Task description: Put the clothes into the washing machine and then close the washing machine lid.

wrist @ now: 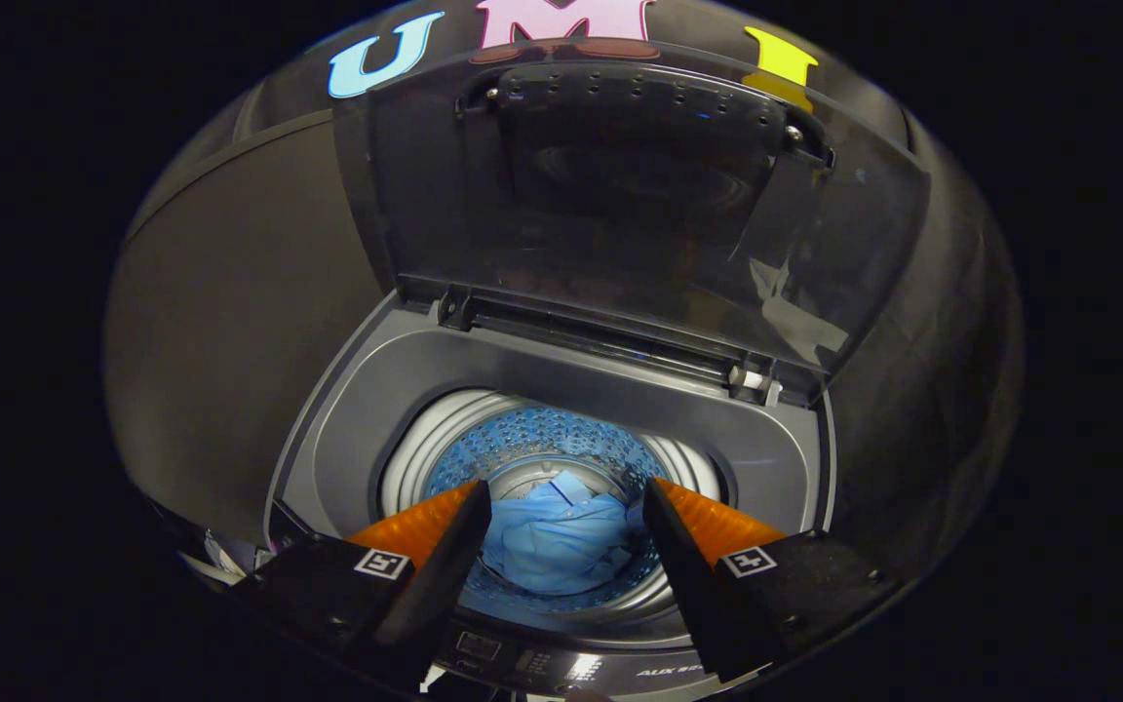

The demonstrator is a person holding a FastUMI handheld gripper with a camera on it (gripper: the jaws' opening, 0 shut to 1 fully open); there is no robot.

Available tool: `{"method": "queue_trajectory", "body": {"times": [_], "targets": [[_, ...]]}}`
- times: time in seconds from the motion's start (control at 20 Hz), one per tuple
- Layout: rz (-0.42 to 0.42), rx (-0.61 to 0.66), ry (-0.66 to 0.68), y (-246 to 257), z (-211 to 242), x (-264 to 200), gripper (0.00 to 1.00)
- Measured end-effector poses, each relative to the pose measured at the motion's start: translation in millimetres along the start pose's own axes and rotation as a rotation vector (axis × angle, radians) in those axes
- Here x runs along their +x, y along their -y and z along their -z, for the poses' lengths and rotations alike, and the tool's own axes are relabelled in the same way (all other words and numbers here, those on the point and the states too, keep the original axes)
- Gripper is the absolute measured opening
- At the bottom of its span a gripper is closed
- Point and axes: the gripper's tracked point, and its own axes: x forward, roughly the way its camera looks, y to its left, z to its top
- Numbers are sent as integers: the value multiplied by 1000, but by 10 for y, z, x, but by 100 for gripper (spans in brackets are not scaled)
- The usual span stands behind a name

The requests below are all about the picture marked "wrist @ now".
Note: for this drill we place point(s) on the dark washing machine lid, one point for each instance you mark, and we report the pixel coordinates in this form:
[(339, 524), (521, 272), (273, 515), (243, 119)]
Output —
[(620, 244)]

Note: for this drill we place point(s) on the blue polo shirt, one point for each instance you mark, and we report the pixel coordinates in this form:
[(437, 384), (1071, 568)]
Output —
[(561, 541)]

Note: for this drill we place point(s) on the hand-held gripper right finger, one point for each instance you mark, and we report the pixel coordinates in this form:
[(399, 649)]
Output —
[(693, 585)]

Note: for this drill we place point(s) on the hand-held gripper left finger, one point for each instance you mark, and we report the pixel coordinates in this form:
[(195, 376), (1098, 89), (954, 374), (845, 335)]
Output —
[(440, 585)]

